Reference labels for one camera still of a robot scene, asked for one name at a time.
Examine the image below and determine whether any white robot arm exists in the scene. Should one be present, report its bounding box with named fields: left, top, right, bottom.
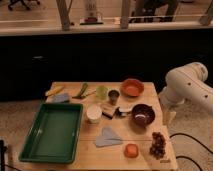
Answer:
left=158, top=62, right=213, bottom=125

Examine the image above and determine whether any metal cup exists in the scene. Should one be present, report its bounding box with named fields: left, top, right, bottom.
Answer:
left=108, top=90, right=120, bottom=105

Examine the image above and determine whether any light green plastic cup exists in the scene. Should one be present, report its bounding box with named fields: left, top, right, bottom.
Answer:
left=96, top=85, right=108, bottom=100

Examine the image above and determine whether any white paper cup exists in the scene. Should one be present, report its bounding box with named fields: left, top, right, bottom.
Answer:
left=86, top=105, right=102, bottom=124

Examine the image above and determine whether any dark brown bowl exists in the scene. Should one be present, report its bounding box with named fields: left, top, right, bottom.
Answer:
left=132, top=104, right=155, bottom=127

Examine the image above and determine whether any bunch of dark grapes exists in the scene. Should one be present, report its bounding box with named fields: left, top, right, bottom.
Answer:
left=150, top=132, right=166, bottom=159

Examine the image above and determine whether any orange bowl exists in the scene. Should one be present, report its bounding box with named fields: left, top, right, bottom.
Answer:
left=121, top=78, right=144, bottom=97

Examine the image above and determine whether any black and white small object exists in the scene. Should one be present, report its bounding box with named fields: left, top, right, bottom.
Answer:
left=115, top=107, right=132, bottom=117

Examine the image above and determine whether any wooden block with black edge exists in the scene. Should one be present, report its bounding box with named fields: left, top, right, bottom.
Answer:
left=101, top=104, right=115, bottom=119

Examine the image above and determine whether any grey folded cloth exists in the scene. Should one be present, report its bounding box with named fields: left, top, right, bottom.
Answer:
left=94, top=127, right=123, bottom=147

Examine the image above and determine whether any green cucumber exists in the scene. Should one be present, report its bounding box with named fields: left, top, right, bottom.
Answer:
left=72, top=83, right=88, bottom=99

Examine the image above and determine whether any blue grey sponge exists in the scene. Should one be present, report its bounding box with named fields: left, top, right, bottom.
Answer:
left=53, top=93, right=70, bottom=103

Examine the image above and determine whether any green plastic tray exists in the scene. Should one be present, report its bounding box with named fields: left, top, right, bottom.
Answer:
left=19, top=103, right=83, bottom=164

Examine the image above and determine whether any red and white background device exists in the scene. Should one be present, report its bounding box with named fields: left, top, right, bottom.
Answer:
left=80, top=0, right=103, bottom=25

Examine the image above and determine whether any black office chair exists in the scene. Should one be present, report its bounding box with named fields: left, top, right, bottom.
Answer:
left=7, top=0, right=40, bottom=11

